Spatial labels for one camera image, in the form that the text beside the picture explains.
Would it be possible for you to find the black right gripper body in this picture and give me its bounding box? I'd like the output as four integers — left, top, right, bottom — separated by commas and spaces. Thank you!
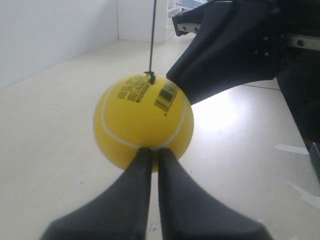
172, 0, 320, 173

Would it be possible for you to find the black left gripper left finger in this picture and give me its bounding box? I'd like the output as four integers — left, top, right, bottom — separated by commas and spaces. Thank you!
41, 148, 153, 240

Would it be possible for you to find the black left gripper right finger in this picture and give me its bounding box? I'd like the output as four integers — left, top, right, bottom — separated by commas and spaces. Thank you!
158, 148, 272, 240

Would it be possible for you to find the black hanging string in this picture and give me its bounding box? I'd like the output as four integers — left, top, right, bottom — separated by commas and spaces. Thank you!
143, 0, 158, 84

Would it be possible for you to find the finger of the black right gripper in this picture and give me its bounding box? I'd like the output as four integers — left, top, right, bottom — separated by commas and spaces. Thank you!
167, 0, 283, 83
174, 63, 275, 105

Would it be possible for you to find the yellow tennis ball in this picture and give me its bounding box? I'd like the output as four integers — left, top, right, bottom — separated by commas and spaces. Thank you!
93, 72, 194, 170

